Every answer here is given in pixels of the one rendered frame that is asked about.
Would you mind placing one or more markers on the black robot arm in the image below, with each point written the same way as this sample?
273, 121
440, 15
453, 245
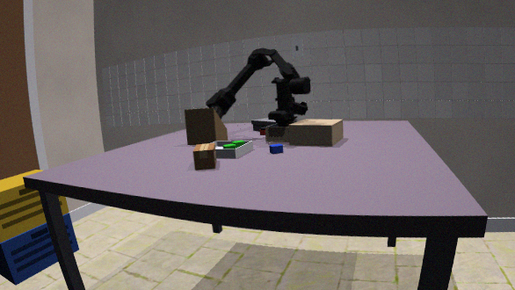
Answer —
221, 101

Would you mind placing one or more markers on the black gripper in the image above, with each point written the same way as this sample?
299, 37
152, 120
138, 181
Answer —
281, 117

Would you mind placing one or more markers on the white square tray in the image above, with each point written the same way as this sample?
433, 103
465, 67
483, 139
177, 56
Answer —
232, 153

